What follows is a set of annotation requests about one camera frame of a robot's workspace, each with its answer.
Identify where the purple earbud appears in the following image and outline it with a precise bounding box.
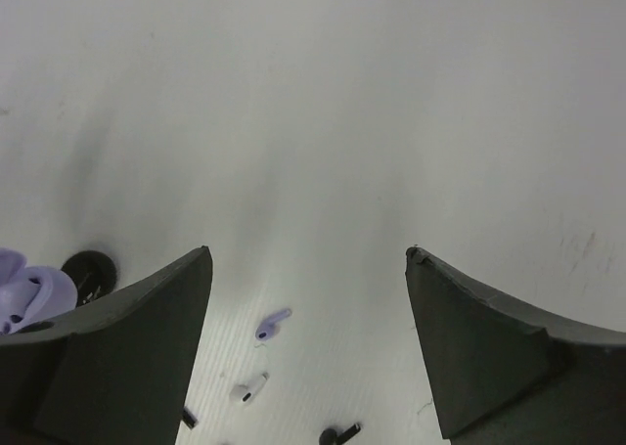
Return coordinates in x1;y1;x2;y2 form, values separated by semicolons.
255;308;292;342

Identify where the black earbud left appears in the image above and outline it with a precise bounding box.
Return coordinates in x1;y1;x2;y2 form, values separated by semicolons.
181;406;199;429

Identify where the black earbud right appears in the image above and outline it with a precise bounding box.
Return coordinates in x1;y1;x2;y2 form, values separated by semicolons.
318;423;362;445

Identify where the black earbud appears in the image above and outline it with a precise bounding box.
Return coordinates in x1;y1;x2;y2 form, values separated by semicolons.
318;423;362;445
181;406;199;429

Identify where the black earbud charging case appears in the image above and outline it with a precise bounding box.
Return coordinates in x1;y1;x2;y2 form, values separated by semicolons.
61;250;118;307

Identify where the white earbud upper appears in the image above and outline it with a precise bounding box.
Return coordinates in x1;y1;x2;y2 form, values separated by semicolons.
230;372;270;405

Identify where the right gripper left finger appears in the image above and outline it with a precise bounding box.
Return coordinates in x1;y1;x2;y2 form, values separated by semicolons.
1;246;212;444

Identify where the purple earbud charging case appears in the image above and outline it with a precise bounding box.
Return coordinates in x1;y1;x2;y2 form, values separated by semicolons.
1;248;77;335

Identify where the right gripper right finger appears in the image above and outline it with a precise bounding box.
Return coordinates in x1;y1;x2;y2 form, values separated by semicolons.
405;246;625;444

